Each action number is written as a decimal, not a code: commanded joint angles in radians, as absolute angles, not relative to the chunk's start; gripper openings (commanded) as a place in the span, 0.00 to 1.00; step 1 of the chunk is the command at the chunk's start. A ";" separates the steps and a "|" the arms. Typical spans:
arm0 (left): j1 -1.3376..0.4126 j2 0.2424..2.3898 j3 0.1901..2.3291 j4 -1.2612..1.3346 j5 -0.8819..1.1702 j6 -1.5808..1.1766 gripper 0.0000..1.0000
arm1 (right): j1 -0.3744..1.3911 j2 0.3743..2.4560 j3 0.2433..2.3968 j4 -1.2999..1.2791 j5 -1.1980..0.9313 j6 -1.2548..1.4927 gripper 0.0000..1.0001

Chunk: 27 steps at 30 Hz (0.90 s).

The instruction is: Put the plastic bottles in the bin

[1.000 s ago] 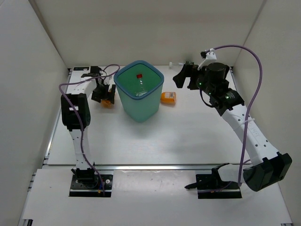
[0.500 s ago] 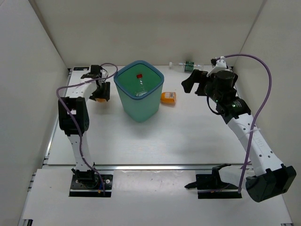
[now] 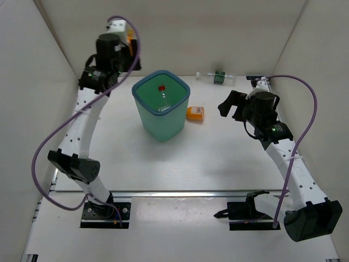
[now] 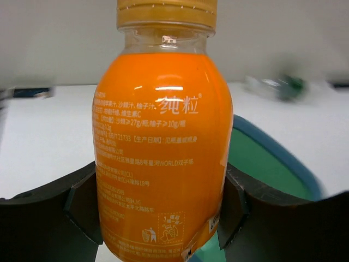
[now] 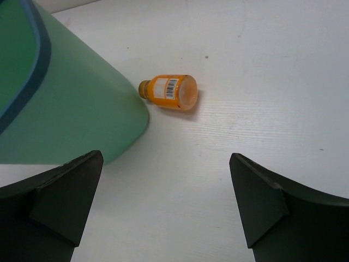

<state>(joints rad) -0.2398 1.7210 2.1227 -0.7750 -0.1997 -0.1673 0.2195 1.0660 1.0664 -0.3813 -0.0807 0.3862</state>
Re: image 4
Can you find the green plastic bin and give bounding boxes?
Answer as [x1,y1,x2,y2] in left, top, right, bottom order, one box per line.
[191,116,323,261]

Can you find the orange juice bottle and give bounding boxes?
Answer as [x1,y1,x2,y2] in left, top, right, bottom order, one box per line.
[92,1,233,261]

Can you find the green-label clear bottle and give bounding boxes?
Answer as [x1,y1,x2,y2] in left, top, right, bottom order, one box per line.
[245,74,308,102]

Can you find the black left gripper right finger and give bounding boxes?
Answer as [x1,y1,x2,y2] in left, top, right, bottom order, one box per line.
[218,165,348,261]

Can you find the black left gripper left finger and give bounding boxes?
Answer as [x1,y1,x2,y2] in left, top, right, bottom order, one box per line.
[1,162,103,261]

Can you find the dark blue left sticker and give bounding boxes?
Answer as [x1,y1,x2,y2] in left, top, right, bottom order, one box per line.
[12,87,54,99]

